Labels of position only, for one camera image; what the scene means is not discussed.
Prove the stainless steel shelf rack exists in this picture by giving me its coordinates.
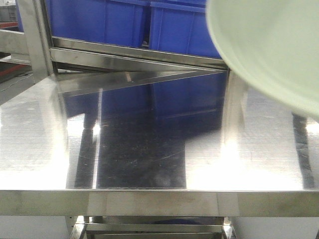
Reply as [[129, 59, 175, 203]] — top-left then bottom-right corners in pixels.
[[0, 0, 319, 239]]

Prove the red metal workbench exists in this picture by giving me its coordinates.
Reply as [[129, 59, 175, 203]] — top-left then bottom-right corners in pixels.
[[0, 21, 19, 31]]

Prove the blue plastic bin right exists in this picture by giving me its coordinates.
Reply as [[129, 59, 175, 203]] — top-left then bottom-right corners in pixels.
[[149, 0, 221, 59]]

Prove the blue plastic bin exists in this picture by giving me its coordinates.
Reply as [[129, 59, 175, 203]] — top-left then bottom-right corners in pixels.
[[46, 0, 150, 47], [149, 0, 221, 59]]

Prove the pale green plate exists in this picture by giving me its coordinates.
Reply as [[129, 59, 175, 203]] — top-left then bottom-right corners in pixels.
[[206, 0, 319, 119]]

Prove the blue plastic bin left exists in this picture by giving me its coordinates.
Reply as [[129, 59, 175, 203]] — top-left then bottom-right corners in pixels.
[[46, 0, 150, 47]]

